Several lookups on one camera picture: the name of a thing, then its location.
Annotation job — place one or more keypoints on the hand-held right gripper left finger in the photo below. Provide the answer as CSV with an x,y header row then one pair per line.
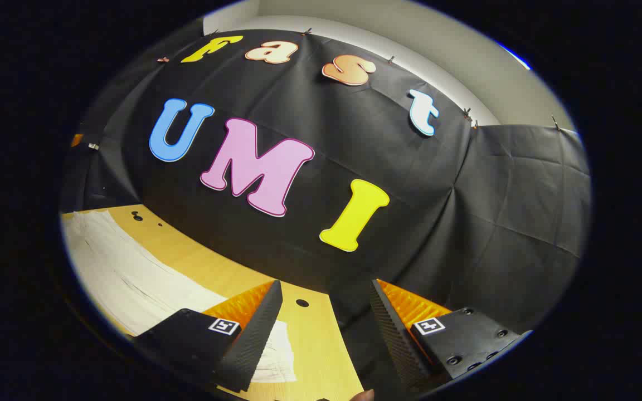
x,y
262,328

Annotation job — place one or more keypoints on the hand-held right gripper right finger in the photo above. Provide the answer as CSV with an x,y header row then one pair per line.
x,y
393,334

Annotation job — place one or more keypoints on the white jeans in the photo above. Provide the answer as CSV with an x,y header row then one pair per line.
x,y
131,273

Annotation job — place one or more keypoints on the black backdrop cloth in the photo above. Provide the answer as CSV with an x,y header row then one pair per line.
x,y
354,139

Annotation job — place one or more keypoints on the small orange object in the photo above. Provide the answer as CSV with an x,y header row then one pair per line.
x,y
77,140

